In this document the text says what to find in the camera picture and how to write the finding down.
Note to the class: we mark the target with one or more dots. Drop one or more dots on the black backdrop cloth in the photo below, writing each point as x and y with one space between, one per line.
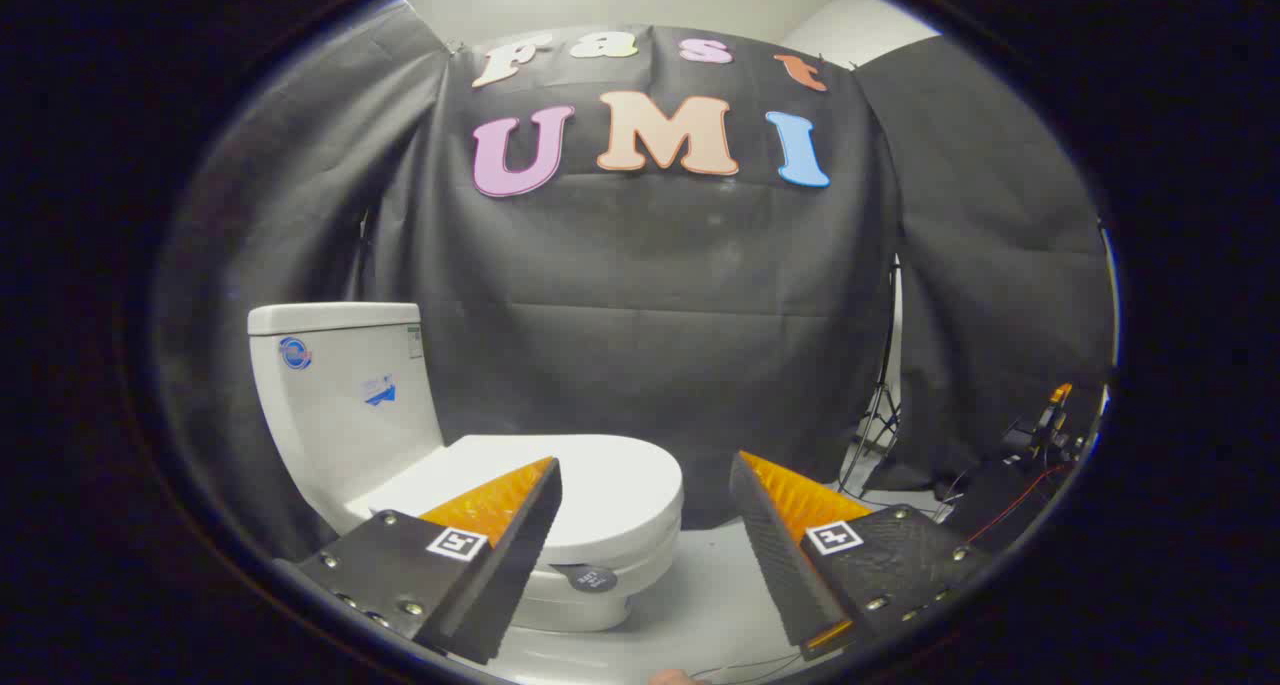
650 295

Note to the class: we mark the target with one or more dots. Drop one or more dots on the black device with orange top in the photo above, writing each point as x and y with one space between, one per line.
1045 425

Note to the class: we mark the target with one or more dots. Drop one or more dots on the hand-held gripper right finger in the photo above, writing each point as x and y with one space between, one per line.
765 545

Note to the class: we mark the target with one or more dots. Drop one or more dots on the black equipment box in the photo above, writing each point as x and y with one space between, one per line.
1000 505

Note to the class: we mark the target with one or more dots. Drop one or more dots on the white toilet tank lid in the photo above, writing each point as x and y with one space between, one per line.
330 317

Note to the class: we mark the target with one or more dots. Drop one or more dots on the white toilet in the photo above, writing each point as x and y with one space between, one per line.
340 435

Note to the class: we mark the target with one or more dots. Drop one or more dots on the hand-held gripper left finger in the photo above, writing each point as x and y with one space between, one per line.
520 545

